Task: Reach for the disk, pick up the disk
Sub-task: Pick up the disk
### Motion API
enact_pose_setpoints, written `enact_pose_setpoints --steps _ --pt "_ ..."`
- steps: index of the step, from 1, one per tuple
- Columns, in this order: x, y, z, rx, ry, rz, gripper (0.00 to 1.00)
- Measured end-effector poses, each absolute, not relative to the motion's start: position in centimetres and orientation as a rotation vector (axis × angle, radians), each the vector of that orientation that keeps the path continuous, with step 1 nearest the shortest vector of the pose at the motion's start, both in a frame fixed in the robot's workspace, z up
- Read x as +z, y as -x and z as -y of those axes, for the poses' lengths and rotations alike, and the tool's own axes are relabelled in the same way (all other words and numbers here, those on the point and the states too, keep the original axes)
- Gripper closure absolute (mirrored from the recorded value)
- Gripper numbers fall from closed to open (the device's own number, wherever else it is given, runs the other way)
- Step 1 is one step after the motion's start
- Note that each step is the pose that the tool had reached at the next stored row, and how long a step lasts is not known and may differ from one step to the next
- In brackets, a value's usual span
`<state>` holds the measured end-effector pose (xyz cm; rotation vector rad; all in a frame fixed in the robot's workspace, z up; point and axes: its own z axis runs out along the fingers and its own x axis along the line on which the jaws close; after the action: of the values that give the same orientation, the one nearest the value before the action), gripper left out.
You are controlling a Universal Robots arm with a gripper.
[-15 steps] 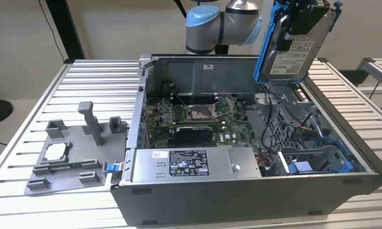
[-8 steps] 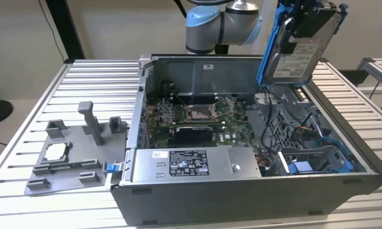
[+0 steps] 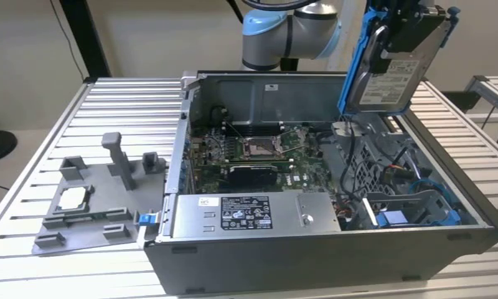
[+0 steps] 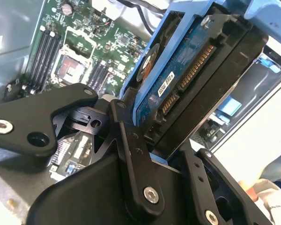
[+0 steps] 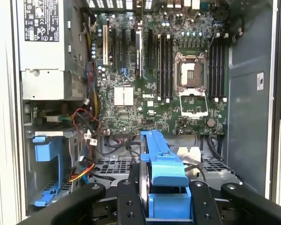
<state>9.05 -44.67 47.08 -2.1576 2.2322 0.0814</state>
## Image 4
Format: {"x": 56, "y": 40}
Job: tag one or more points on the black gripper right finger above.
{"x": 224, "y": 201}

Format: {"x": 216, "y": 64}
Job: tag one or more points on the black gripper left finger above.
{"x": 25, "y": 117}

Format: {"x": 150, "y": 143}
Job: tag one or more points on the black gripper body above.
{"x": 84, "y": 199}

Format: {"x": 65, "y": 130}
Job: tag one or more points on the hard disk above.
{"x": 201, "y": 70}

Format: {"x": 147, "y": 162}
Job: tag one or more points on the person's hand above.
{"x": 247, "y": 187}

